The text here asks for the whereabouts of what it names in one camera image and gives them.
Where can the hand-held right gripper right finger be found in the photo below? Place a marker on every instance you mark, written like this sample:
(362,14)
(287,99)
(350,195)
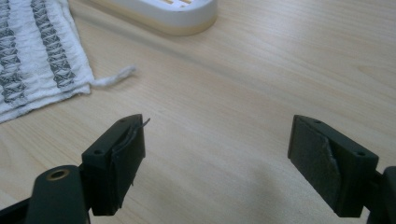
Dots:
(336,174)

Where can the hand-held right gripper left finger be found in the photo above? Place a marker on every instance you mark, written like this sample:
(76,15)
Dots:
(116,174)

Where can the white grey striped cloth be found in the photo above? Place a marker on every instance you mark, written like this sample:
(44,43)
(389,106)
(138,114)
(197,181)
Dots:
(34,53)

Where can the white oval soap dish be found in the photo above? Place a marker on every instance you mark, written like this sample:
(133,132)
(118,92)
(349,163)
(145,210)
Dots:
(174,15)

